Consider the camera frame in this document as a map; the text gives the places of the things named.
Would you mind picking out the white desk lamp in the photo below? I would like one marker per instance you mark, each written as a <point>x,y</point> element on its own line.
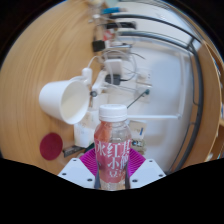
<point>156,117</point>

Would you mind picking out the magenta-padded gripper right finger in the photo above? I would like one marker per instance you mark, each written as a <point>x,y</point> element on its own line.
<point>148,171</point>

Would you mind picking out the flat round red coaster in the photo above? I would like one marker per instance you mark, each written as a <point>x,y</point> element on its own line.
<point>51,146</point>

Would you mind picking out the black handheld device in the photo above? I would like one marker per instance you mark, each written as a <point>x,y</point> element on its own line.
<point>121,25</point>

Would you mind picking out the dark flat case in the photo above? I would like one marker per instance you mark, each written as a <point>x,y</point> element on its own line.
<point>73,151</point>

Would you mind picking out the grey metal bed frame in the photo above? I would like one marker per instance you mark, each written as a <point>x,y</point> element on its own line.
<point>201,100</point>

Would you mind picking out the black charger block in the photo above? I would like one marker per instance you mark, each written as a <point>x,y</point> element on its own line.
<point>98,45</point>

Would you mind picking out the small tree figurine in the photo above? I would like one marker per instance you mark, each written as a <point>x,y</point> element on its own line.
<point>139,143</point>

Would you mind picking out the white power adapter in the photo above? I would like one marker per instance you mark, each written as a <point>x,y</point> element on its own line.
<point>113,66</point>

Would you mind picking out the white plastic cup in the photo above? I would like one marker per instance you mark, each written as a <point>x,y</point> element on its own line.
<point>56,96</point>

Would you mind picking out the clear pink-labelled drink bottle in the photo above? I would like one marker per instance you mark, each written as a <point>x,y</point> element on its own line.
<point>112,156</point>

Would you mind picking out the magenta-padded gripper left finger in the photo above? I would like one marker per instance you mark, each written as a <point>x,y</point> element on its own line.
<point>75,171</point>

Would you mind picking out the small blue bottle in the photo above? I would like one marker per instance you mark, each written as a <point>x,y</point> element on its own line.
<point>111,10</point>

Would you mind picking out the black plug adapter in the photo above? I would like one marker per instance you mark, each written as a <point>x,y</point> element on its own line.
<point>112,79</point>

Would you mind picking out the white wall outlet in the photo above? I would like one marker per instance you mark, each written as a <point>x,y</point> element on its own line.
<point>144,91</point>
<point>138,127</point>
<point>144,75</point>

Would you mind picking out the white power strip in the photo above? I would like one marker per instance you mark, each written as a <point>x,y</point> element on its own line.
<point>100,81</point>

